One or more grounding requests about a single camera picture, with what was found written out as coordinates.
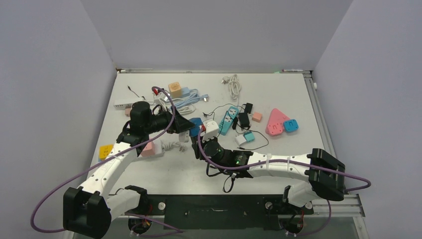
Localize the white coiled cable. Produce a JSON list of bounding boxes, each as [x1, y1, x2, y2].
[[221, 74, 242, 101]]

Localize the pink cube socket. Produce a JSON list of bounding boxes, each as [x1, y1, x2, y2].
[[140, 141, 156, 157]]

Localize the large black power adapter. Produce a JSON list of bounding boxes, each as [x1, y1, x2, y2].
[[238, 112, 250, 129]]

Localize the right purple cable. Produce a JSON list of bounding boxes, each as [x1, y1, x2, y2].
[[197, 126, 372, 237]]

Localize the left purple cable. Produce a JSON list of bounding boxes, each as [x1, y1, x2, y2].
[[30, 87, 176, 238]]

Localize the white charger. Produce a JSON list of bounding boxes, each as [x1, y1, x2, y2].
[[179, 130, 190, 143]]

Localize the pink triangular socket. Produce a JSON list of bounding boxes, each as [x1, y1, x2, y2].
[[265, 108, 290, 136]]

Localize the white long power strip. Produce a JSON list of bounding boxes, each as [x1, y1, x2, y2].
[[113, 98, 144, 110]]

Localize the white curly cord with plug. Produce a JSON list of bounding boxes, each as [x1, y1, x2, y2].
[[161, 140, 188, 153]]

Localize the salmon pink usb charger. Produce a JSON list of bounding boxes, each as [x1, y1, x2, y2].
[[252, 112, 262, 122]]

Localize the purple cable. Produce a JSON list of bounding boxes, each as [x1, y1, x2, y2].
[[30, 87, 176, 238], [197, 126, 372, 237]]

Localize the light blue power strip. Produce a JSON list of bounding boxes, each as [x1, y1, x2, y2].
[[180, 87, 190, 98]]

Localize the teal usb charger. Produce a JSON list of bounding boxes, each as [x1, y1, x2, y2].
[[243, 131, 255, 143]]

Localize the blue square plug adapter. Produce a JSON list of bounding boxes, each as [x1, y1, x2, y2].
[[283, 119, 299, 133]]

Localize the orange cube socket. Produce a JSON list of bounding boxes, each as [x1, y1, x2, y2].
[[168, 82, 182, 98]]

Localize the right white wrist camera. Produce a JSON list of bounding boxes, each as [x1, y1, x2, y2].
[[202, 119, 219, 142]]

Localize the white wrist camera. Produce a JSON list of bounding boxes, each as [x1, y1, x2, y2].
[[202, 119, 219, 142], [152, 87, 172, 111]]

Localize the black thin adapter cable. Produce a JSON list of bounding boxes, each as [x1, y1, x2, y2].
[[202, 103, 269, 152]]

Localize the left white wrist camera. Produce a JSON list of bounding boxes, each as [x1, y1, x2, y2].
[[152, 87, 172, 111]]

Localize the teal power strip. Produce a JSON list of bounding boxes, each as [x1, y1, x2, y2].
[[219, 106, 239, 135]]

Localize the yellow socket block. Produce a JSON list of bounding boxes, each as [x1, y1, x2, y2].
[[98, 144, 113, 162]]

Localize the blue white small adapter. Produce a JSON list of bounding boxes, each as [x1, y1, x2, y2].
[[189, 118, 203, 137]]

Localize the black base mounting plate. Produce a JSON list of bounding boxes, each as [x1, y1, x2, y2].
[[129, 195, 314, 231]]

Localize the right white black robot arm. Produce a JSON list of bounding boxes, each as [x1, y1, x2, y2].
[[191, 136, 345, 213]]

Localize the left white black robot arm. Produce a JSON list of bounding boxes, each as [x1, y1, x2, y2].
[[63, 101, 195, 239]]

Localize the light blue coiled cable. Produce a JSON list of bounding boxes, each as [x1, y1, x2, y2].
[[171, 89, 209, 115]]

